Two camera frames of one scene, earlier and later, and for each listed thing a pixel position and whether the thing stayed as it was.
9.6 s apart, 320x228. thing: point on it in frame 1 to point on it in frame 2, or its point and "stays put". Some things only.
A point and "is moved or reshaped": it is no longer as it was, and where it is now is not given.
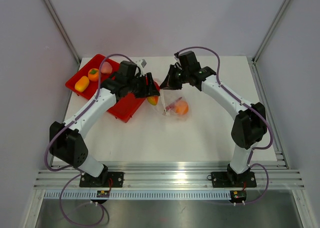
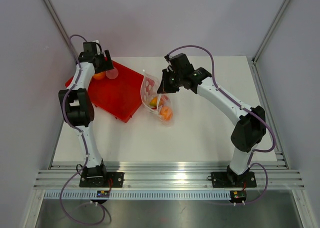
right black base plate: [226, 180] stays put
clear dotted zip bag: [174, 104] is moved or reshaped
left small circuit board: [103, 193] stays put
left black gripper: [149, 90] to [103, 68]
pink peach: [106, 67] is moved or reshaped
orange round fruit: [181, 107] to [166, 112]
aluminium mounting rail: [166, 176] stays put
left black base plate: [105, 179] stays put
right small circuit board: [237, 196] stays put
